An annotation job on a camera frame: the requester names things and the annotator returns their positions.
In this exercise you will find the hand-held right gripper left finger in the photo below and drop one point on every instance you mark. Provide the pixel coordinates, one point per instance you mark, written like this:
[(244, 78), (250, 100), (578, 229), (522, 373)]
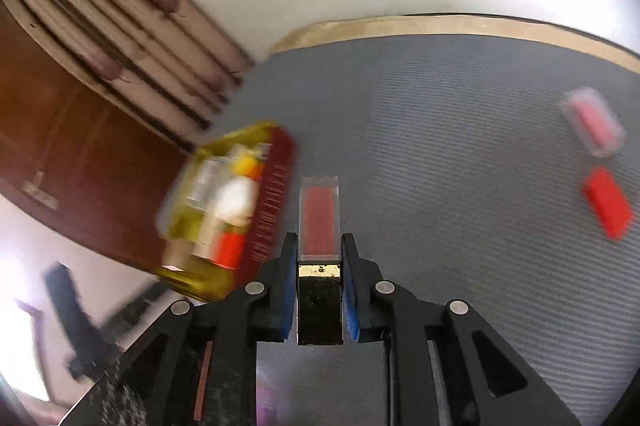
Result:
[(287, 301)]

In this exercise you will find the red lipstick clear gold case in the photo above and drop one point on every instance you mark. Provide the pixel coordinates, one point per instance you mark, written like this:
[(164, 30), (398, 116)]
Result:
[(319, 221)]

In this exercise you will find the red orange item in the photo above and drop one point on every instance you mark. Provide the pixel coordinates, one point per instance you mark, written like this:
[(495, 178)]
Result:
[(229, 250)]

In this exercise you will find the beige curtain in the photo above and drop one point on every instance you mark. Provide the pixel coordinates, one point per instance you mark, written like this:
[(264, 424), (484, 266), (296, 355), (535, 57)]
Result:
[(125, 6)]

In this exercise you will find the small clear box red insert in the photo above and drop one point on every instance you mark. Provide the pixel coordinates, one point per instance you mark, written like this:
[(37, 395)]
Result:
[(594, 121)]

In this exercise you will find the small red block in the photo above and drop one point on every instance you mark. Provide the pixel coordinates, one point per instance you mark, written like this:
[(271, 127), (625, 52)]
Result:
[(607, 201)]

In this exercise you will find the grey honeycomb mat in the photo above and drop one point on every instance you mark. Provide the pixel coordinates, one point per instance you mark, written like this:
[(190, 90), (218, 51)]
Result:
[(450, 156)]

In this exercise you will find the brown wooden door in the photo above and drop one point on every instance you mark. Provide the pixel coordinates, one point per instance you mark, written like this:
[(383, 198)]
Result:
[(75, 156)]

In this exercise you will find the round gold foil board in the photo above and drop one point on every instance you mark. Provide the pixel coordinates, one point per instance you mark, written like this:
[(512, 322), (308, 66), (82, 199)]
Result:
[(450, 24)]

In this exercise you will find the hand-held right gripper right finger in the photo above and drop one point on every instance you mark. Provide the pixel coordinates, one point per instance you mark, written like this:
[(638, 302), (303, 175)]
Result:
[(350, 306)]

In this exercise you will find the yellow orange item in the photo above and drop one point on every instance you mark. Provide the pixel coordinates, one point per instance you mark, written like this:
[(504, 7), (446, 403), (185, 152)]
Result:
[(248, 167)]

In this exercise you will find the red and gold box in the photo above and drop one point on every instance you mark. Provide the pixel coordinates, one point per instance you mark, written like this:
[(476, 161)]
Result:
[(267, 216)]

